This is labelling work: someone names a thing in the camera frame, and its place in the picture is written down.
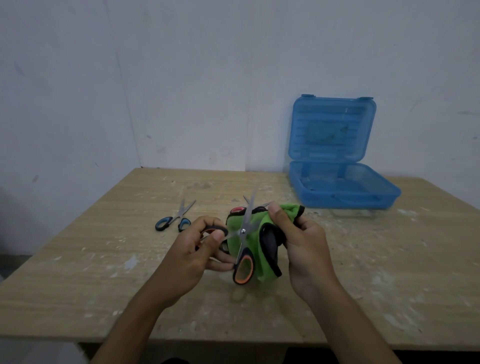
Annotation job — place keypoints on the person's left hand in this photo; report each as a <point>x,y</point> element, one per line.
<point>180,264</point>

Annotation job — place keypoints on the person's right hand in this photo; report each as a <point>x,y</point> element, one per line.
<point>309,255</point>

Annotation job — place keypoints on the person's left thumb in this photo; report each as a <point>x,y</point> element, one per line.
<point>212,245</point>

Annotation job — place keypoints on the person's right thumb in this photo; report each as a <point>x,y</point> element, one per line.
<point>280,221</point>

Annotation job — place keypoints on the green cloth with black trim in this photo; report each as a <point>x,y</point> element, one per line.
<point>255,240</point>

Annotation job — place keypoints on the person's right forearm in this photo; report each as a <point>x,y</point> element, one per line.
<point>348,330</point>

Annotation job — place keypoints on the person's left forearm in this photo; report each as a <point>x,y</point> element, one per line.
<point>131,330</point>

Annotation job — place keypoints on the blue transparent plastic box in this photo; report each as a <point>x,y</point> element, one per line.
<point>333,165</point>

